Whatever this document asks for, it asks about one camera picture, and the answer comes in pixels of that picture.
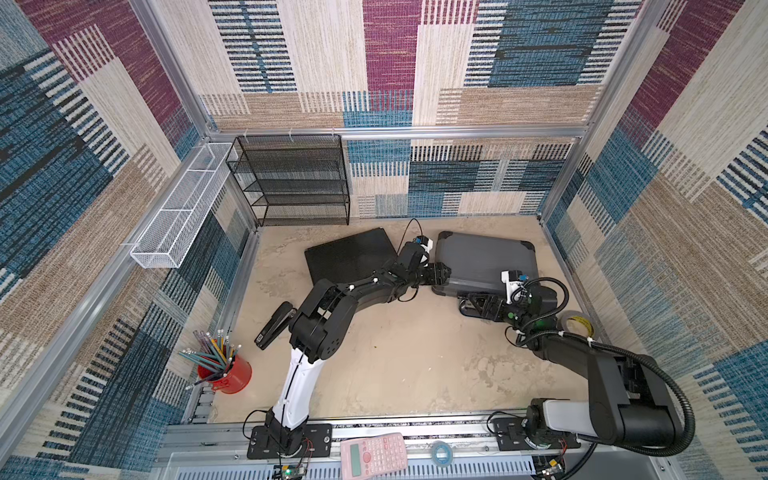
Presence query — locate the grey poker case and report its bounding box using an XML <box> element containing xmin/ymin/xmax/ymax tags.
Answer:
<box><xmin>431</xmin><ymin>231</ymin><xmax>539</xmax><ymax>321</ymax></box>

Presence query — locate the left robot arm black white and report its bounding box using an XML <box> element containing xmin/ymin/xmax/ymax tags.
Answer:
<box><xmin>254</xmin><ymin>236</ymin><xmax>451</xmax><ymax>454</ymax></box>

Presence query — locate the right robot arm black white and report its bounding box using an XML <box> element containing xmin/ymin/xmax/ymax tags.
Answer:
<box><xmin>459</xmin><ymin>279</ymin><xmax>696</xmax><ymax>457</ymax></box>

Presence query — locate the black poker case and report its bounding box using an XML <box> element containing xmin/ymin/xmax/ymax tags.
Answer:
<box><xmin>304</xmin><ymin>228</ymin><xmax>396</xmax><ymax>283</ymax></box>

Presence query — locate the grey yellow tape roll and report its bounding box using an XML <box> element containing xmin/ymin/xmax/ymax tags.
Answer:
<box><xmin>557</xmin><ymin>310</ymin><xmax>595</xmax><ymax>337</ymax></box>

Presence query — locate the black stapler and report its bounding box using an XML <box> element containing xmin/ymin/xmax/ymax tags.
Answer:
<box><xmin>254</xmin><ymin>301</ymin><xmax>297</xmax><ymax>350</ymax></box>

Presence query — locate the blue tape roll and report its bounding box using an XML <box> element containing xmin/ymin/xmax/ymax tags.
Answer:
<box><xmin>430</xmin><ymin>441</ymin><xmax>454</xmax><ymax>468</ymax></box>

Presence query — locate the pink calculator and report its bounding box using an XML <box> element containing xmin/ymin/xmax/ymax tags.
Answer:
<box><xmin>340</xmin><ymin>433</ymin><xmax>408</xmax><ymax>480</ymax></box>

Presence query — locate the red pencil cup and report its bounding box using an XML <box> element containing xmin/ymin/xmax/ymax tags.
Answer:
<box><xmin>178</xmin><ymin>329</ymin><xmax>253</xmax><ymax>395</ymax></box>

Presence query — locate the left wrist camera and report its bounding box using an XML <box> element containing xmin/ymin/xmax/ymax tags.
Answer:
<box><xmin>413</xmin><ymin>235</ymin><xmax>434</xmax><ymax>253</ymax></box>

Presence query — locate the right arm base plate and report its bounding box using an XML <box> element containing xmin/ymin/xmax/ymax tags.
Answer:
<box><xmin>490</xmin><ymin>415</ymin><xmax>581</xmax><ymax>451</ymax></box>

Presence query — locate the black wire mesh shelf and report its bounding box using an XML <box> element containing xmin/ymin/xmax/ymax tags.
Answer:
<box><xmin>227</xmin><ymin>134</ymin><xmax>351</xmax><ymax>227</ymax></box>

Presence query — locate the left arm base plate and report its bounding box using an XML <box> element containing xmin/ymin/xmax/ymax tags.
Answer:
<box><xmin>246</xmin><ymin>423</ymin><xmax>333</xmax><ymax>460</ymax></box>

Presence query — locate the white wire mesh basket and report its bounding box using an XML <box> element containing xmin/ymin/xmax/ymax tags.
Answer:
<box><xmin>130</xmin><ymin>143</ymin><xmax>231</xmax><ymax>269</ymax></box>

